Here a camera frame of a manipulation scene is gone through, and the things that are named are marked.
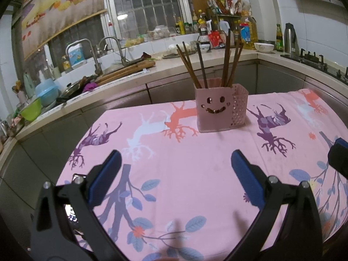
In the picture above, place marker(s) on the white plastic bag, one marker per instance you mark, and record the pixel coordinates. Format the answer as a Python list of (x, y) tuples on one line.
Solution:
[(174, 48)]

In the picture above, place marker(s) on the barred window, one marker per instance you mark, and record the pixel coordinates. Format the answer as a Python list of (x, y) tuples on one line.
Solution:
[(146, 5)]

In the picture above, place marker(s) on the blue and white detergent jug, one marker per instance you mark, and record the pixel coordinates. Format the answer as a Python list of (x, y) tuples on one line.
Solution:
[(76, 55)]

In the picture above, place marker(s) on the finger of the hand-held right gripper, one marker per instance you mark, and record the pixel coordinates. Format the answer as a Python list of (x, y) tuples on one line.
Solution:
[(339, 155)]

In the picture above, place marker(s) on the blue plastic basin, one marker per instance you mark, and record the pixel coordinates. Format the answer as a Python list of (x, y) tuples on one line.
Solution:
[(46, 91)]

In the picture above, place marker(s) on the green plastic basin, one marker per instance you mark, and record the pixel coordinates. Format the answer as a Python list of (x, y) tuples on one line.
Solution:
[(31, 110)]

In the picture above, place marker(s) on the yellow cooking oil bottle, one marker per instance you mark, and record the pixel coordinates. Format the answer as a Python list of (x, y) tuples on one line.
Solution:
[(248, 32)]

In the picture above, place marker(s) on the white bowl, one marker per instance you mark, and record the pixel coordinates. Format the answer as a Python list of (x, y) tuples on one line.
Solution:
[(263, 47)]

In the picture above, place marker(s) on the bundle of wooden chopsticks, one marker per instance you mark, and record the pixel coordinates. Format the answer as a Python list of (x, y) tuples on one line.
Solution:
[(226, 59)]

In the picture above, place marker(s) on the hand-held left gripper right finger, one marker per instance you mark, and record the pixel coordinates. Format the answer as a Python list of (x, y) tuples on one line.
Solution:
[(246, 176)]

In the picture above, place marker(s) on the green sauce bottle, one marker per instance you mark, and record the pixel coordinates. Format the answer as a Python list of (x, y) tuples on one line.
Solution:
[(279, 39)]

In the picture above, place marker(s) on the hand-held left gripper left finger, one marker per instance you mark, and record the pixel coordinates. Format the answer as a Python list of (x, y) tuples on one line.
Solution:
[(104, 179)]

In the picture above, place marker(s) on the steel faucet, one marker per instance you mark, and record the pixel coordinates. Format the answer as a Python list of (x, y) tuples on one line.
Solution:
[(95, 59), (121, 54)]

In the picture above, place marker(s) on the pink utensil holder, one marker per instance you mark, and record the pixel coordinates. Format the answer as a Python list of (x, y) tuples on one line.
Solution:
[(214, 119)]

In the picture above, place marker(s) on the black pan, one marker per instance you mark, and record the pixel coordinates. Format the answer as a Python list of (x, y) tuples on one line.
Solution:
[(72, 91)]

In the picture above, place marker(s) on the red packet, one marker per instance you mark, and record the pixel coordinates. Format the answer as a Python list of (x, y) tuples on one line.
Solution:
[(216, 38)]

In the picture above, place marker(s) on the white plastic jug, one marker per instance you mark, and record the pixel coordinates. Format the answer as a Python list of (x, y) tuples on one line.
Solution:
[(223, 27)]

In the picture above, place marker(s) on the printed pink tablecloth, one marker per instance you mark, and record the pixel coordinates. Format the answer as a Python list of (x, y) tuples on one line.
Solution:
[(204, 168)]

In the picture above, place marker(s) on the dark sauce bottle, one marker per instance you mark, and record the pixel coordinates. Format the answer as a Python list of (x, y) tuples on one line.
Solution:
[(202, 30)]

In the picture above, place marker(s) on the purple cloth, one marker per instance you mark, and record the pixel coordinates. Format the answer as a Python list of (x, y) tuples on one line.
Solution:
[(90, 87)]

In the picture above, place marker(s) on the small patterned bowl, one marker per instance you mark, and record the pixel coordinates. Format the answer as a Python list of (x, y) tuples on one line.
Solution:
[(205, 48)]

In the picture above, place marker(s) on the smartphone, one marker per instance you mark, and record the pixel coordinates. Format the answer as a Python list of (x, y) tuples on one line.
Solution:
[(70, 213)]

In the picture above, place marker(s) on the gas stove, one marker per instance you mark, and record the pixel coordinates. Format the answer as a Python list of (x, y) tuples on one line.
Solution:
[(315, 61)]

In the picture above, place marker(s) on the wooden cutting board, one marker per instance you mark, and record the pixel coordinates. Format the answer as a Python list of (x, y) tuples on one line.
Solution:
[(127, 69)]

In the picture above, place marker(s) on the steel kettle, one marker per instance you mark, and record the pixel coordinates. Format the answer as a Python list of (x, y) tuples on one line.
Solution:
[(291, 39)]

